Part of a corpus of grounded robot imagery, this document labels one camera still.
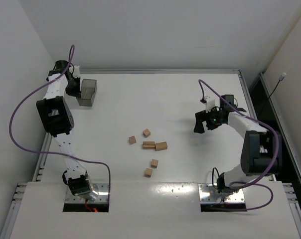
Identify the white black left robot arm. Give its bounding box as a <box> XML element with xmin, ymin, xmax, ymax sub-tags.
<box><xmin>36</xmin><ymin>60</ymin><xmax>93</xmax><ymax>201</ymax></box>

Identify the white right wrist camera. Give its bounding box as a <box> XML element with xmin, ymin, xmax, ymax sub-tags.
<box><xmin>200</xmin><ymin>96</ymin><xmax>215</xmax><ymax>112</ymax></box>

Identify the aluminium table frame rail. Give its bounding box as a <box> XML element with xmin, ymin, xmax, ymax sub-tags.
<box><xmin>80</xmin><ymin>69</ymin><xmax>241</xmax><ymax>74</ymax></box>

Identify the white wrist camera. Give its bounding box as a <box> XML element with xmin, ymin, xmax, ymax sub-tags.
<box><xmin>72</xmin><ymin>65</ymin><xmax>80</xmax><ymax>78</ymax></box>
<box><xmin>200</xmin><ymin>96</ymin><xmax>215</xmax><ymax>112</ymax></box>

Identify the striped wooden block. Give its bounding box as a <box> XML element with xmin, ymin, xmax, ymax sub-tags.
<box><xmin>142</xmin><ymin>141</ymin><xmax>155</xmax><ymax>149</ymax></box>

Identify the translucent grey plastic bin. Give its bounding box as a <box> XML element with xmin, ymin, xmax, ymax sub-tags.
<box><xmin>77</xmin><ymin>79</ymin><xmax>97</xmax><ymax>107</ymax></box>

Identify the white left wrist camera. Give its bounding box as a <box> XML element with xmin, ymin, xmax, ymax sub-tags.
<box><xmin>72</xmin><ymin>65</ymin><xmax>80</xmax><ymax>78</ymax></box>

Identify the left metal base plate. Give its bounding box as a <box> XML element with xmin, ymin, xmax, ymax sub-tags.
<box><xmin>64</xmin><ymin>183</ymin><xmax>109</xmax><ymax>204</ymax></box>

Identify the small wooden cube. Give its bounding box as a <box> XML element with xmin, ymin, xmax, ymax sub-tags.
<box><xmin>143</xmin><ymin>128</ymin><xmax>151</xmax><ymax>137</ymax></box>
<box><xmin>144</xmin><ymin>168</ymin><xmax>152</xmax><ymax>178</ymax></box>
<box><xmin>150</xmin><ymin>159</ymin><xmax>158</xmax><ymax>168</ymax></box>
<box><xmin>129</xmin><ymin>135</ymin><xmax>137</xmax><ymax>144</ymax></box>

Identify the black wall cable with plug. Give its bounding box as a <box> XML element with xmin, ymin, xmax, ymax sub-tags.
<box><xmin>250</xmin><ymin>72</ymin><xmax>288</xmax><ymax>118</ymax></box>

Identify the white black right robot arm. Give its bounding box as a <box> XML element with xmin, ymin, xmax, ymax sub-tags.
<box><xmin>193</xmin><ymin>95</ymin><xmax>282</xmax><ymax>193</ymax></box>

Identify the long wooden block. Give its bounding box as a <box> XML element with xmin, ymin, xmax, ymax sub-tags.
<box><xmin>155</xmin><ymin>141</ymin><xmax>168</xmax><ymax>151</ymax></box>

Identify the metal base plate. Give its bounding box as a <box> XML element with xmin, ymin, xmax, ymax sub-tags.
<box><xmin>64</xmin><ymin>183</ymin><xmax>109</xmax><ymax>204</ymax></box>
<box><xmin>198</xmin><ymin>183</ymin><xmax>245</xmax><ymax>205</ymax></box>

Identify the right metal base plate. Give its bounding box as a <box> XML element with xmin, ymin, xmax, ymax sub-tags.
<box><xmin>198</xmin><ymin>183</ymin><xmax>245</xmax><ymax>205</ymax></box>

